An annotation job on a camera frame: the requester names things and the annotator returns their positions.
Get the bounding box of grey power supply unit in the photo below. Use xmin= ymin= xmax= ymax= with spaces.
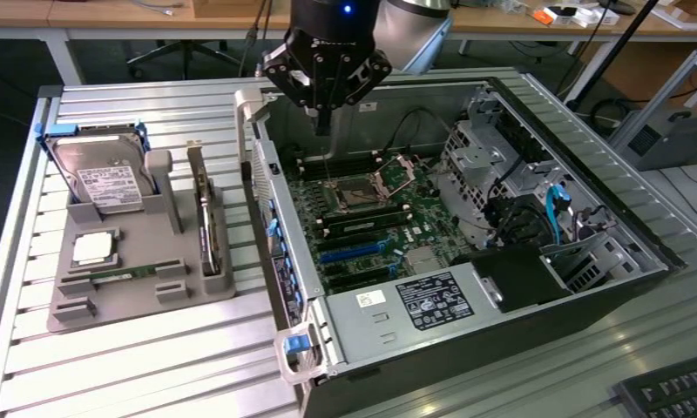
xmin=322 ymin=260 xmax=505 ymax=367

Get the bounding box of black keyboard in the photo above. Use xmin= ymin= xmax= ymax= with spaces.
xmin=610 ymin=360 xmax=697 ymax=418

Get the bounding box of green RAM stick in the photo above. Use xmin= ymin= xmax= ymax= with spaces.
xmin=61 ymin=264 xmax=158 ymax=285

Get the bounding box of blue case latch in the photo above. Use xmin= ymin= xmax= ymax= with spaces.
xmin=282 ymin=333 xmax=310 ymax=356

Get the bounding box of silver chipset heatsink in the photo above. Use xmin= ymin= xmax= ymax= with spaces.
xmin=403 ymin=247 xmax=446 ymax=276

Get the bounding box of grey box with black handle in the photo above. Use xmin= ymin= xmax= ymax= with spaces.
xmin=606 ymin=108 xmax=697 ymax=173

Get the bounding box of thin hanging robot cable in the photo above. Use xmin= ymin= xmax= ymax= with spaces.
xmin=237 ymin=0 xmax=269 ymax=79

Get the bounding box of black office chair base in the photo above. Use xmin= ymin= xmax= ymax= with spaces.
xmin=125 ymin=37 xmax=249 ymax=80

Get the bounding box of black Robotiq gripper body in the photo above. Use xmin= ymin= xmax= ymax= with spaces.
xmin=283 ymin=0 xmax=378 ymax=88

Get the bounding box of thin black wire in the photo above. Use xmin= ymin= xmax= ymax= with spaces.
xmin=381 ymin=106 xmax=461 ymax=154

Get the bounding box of brown wooden box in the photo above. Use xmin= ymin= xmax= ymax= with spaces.
xmin=191 ymin=0 xmax=269 ymax=19

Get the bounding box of tall silver disk bay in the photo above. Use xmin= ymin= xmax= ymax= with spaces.
xmin=438 ymin=85 xmax=565 ymax=245

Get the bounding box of graphics card with black cooler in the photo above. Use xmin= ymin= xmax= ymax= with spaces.
xmin=185 ymin=138 xmax=221 ymax=278

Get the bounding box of grey plastic case handle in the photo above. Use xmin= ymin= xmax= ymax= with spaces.
xmin=273 ymin=320 xmax=329 ymax=385

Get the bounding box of small white box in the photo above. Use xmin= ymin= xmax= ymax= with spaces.
xmin=567 ymin=6 xmax=620 ymax=30

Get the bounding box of green motherboard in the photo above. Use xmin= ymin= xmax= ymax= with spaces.
xmin=282 ymin=150 xmax=478 ymax=297

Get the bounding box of grey cable on desk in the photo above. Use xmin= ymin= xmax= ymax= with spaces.
xmin=129 ymin=0 xmax=185 ymax=18

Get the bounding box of black expansion slot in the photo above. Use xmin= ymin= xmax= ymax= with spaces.
xmin=323 ymin=266 xmax=391 ymax=284
xmin=314 ymin=234 xmax=383 ymax=254
xmin=329 ymin=276 xmax=394 ymax=293

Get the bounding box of CPU socket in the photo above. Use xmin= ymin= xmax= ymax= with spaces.
xmin=329 ymin=175 xmax=385 ymax=211

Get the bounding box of aluminium profile frame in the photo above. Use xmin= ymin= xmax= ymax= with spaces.
xmin=606 ymin=48 xmax=697 ymax=147

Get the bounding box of metal socket cover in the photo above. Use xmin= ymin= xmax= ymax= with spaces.
xmin=370 ymin=153 xmax=426 ymax=198

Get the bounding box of silver CPU chip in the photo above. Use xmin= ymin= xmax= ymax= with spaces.
xmin=71 ymin=233 xmax=115 ymax=264

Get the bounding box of low silver disk bay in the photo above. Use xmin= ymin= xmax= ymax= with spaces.
xmin=539 ymin=229 xmax=670 ymax=293

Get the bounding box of grey plastic parts rack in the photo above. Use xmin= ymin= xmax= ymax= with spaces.
xmin=45 ymin=149 xmax=238 ymax=334

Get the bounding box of black labelled RAM stick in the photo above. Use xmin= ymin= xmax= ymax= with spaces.
xmin=326 ymin=212 xmax=411 ymax=237

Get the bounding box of black RAM slot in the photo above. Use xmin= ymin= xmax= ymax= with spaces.
xmin=314 ymin=202 xmax=409 ymax=222
xmin=294 ymin=150 xmax=379 ymax=169
xmin=317 ymin=207 xmax=411 ymax=228
xmin=297 ymin=158 xmax=382 ymax=180

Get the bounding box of black tripod pole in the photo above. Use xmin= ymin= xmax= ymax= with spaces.
xmin=562 ymin=0 xmax=662 ymax=115

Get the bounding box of hard disk with blue bracket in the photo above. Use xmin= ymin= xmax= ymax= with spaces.
xmin=35 ymin=121 xmax=158 ymax=214

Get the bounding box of black open PC case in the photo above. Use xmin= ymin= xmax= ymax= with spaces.
xmin=233 ymin=77 xmax=688 ymax=418

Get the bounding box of black plastic shroud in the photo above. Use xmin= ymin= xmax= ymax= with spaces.
xmin=447 ymin=242 xmax=574 ymax=315

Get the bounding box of blue disk wire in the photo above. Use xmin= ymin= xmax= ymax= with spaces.
xmin=547 ymin=183 xmax=577 ymax=248

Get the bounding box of black power wire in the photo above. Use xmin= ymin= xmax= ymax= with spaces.
xmin=479 ymin=150 xmax=558 ymax=252

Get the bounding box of wooden desk white frame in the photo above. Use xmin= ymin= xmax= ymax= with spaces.
xmin=0 ymin=0 xmax=294 ymax=86
xmin=439 ymin=0 xmax=697 ymax=105

